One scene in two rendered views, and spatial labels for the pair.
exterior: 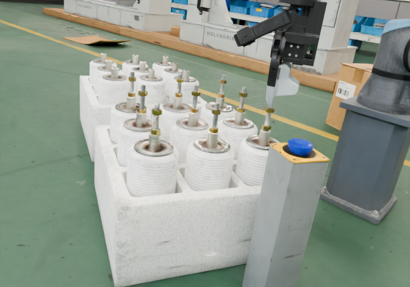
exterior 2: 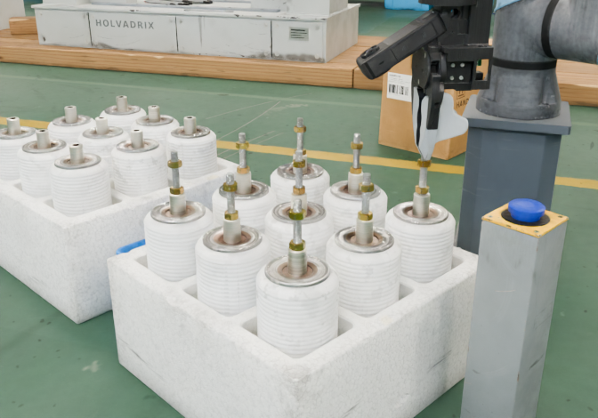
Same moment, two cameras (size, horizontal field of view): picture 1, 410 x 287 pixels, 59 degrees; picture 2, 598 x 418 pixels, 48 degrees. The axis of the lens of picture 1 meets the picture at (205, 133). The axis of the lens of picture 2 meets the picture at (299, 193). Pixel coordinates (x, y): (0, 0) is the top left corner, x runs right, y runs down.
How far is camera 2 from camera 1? 0.34 m
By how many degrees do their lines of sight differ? 19
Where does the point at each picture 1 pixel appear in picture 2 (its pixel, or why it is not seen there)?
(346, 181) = not seen: hidden behind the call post
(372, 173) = not seen: hidden behind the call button
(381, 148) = (533, 171)
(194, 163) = (354, 276)
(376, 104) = (514, 110)
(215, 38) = (116, 29)
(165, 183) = (333, 320)
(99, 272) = not seen: outside the picture
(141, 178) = (301, 324)
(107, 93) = (76, 194)
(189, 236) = (376, 388)
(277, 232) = (523, 337)
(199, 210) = (386, 343)
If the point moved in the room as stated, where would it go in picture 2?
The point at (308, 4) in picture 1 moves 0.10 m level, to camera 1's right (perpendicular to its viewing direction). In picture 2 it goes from (472, 3) to (540, 0)
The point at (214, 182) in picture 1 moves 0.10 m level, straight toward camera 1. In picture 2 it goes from (388, 295) to (425, 339)
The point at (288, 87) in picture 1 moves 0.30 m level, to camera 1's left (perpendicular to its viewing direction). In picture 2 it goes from (455, 124) to (227, 151)
